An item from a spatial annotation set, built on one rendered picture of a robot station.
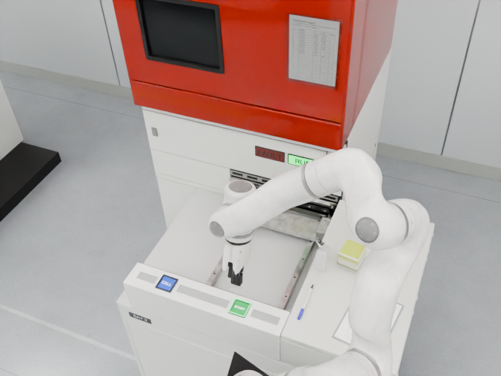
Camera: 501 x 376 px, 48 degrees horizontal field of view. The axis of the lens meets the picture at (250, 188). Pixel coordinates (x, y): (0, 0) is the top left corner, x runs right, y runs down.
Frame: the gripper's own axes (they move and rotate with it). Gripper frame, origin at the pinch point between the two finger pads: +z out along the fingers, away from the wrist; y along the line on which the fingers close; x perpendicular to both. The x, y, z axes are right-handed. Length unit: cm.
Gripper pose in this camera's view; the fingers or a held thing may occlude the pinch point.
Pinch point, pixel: (236, 277)
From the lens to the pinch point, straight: 167.3
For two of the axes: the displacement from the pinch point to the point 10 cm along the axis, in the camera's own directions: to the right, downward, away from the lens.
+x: 9.2, 2.4, -3.1
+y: -3.9, 4.7, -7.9
